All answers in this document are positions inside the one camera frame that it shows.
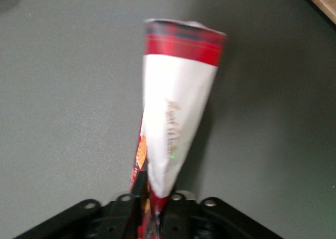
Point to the red cookie box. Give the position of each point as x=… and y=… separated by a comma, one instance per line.
x=178, y=92

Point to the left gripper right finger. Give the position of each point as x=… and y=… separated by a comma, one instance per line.
x=176, y=218

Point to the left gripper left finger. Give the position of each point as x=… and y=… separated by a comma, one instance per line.
x=137, y=197

